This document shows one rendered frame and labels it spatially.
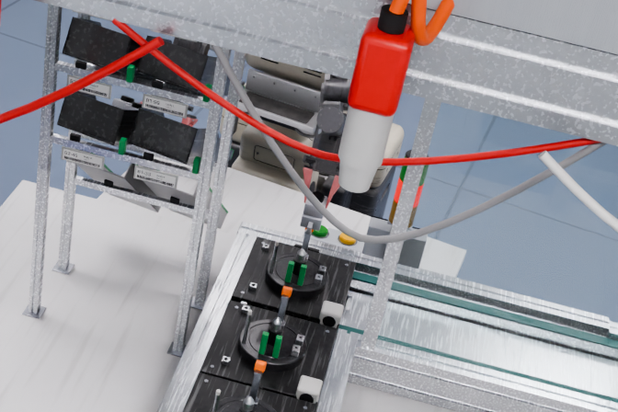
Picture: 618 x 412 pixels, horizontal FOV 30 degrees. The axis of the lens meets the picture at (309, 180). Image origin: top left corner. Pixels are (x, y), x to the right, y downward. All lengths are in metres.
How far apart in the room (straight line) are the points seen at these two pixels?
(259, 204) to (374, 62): 2.03
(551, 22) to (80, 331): 1.65
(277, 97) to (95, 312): 0.88
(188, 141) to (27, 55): 3.24
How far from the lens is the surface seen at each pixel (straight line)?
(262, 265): 2.61
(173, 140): 2.29
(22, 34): 5.66
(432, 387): 2.50
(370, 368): 2.49
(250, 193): 3.05
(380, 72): 1.01
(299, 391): 2.29
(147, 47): 1.15
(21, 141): 4.81
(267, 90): 3.14
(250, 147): 3.27
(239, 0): 1.12
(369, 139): 1.04
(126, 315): 2.59
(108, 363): 2.47
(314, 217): 2.49
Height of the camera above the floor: 2.50
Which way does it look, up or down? 31 degrees down
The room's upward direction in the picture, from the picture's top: 12 degrees clockwise
